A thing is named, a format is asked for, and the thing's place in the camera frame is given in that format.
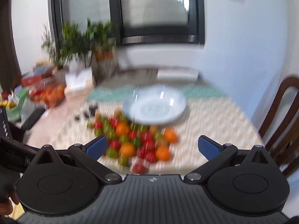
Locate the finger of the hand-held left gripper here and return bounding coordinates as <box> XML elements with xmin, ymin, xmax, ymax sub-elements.
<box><xmin>0</xmin><ymin>137</ymin><xmax>39</xmax><ymax>171</ymax></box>

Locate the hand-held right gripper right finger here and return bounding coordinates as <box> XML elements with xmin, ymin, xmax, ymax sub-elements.
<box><xmin>184</xmin><ymin>135</ymin><xmax>281</xmax><ymax>184</ymax></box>

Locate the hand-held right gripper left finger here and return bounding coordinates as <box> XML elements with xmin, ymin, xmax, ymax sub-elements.
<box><xmin>24</xmin><ymin>135</ymin><xmax>123</xmax><ymax>185</ymax></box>

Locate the green lime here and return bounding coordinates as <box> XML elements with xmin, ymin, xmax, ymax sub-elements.
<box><xmin>117</xmin><ymin>156</ymin><xmax>130</xmax><ymax>167</ymax></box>

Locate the white blue-patterned plate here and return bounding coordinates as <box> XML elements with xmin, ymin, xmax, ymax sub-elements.
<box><xmin>123</xmin><ymin>85</ymin><xmax>187</xmax><ymax>125</ymax></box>

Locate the person's left hand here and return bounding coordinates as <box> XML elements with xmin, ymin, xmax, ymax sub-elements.
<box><xmin>0</xmin><ymin>192</ymin><xmax>20</xmax><ymax>216</ymax></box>

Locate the pile of green tomatoes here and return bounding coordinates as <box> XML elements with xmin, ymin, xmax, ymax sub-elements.
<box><xmin>87</xmin><ymin>115</ymin><xmax>164</xmax><ymax>159</ymax></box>

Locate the yellow snack packet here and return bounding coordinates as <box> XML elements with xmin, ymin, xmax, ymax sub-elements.
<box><xmin>0</xmin><ymin>99</ymin><xmax>18</xmax><ymax>110</ymax></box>

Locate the black flat case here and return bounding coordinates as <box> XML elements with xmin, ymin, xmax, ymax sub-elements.
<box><xmin>21</xmin><ymin>108</ymin><xmax>46</xmax><ymax>131</ymax></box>

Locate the folded white paper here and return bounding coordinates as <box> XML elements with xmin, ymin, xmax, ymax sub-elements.
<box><xmin>22</xmin><ymin>99</ymin><xmax>45</xmax><ymax>119</ymax></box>

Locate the mint green plastic tray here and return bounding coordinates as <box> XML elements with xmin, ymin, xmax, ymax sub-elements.
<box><xmin>6</xmin><ymin>89</ymin><xmax>31</xmax><ymax>122</ymax></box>

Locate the cluster of blueberries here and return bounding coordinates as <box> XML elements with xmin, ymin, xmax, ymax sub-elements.
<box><xmin>73</xmin><ymin>105</ymin><xmax>98</xmax><ymax>122</ymax></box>

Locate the teal checked cloth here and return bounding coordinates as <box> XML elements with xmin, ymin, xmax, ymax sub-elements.
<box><xmin>86</xmin><ymin>84</ymin><xmax>228</xmax><ymax>102</ymax></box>

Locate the red cardboard box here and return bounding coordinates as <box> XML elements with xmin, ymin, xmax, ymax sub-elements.
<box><xmin>21</xmin><ymin>66</ymin><xmax>58</xmax><ymax>87</ymax></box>

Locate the clear box of small oranges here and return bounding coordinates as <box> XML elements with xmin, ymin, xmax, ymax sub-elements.
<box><xmin>29</xmin><ymin>79</ymin><xmax>66</xmax><ymax>109</ymax></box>

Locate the yellow cloth with white border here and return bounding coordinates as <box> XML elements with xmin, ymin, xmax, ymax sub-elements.
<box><xmin>9</xmin><ymin>203</ymin><xmax>25</xmax><ymax>221</ymax></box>

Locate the white soft tissue pack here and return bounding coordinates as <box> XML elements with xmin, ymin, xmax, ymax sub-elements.
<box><xmin>64</xmin><ymin>66</ymin><xmax>96</xmax><ymax>98</ymax></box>

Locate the stack of booklets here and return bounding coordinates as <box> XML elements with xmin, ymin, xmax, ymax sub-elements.
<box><xmin>33</xmin><ymin>61</ymin><xmax>55</xmax><ymax>71</ymax></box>

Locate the white power strip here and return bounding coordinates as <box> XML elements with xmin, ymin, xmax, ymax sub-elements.
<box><xmin>158</xmin><ymin>68</ymin><xmax>199</xmax><ymax>80</ymax></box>

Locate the white printed paper bag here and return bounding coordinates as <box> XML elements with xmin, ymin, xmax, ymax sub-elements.
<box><xmin>92</xmin><ymin>47</ymin><xmax>117</xmax><ymax>82</ymax></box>

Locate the grey lattice cloth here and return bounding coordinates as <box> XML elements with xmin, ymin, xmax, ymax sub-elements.
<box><xmin>100</xmin><ymin>68</ymin><xmax>211</xmax><ymax>89</ymax></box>

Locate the brown wooden chair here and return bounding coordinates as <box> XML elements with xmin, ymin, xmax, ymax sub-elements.
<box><xmin>258</xmin><ymin>75</ymin><xmax>299</xmax><ymax>178</ymax></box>

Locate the dark brown wooden door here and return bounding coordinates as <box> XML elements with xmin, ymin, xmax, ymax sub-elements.
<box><xmin>0</xmin><ymin>0</ymin><xmax>22</xmax><ymax>91</ymax></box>

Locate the small-leaf potted plant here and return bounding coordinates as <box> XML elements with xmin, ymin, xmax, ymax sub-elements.
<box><xmin>41</xmin><ymin>23</ymin><xmax>70</xmax><ymax>69</ymax></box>

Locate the broad-leaf potted plant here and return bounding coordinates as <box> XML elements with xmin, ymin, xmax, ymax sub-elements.
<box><xmin>62</xmin><ymin>19</ymin><xmax>117</xmax><ymax>68</ymax></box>

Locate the dark window frame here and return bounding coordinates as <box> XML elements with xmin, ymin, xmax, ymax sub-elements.
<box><xmin>48</xmin><ymin>0</ymin><xmax>206</xmax><ymax>46</ymax></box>

